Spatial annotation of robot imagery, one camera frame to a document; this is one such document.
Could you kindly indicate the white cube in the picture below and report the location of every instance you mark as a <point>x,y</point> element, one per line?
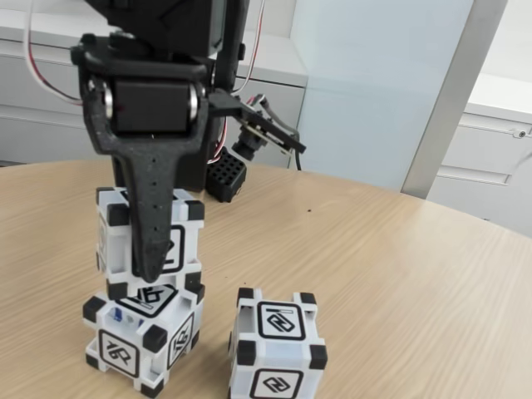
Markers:
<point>278,320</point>
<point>120,353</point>
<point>112,241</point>

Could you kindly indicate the white cube, lamp-like glyph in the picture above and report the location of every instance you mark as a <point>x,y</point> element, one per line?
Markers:
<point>120,353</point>

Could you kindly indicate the white cabinet, silver lock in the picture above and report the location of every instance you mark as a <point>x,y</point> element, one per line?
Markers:
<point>490,166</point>

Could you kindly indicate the silver cabinet lock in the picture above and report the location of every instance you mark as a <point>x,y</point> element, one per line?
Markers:
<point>520,133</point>

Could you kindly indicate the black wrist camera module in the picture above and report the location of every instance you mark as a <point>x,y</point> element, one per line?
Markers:
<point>249,143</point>

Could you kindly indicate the grey metal frame post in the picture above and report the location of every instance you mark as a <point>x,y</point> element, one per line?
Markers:
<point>453,104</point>

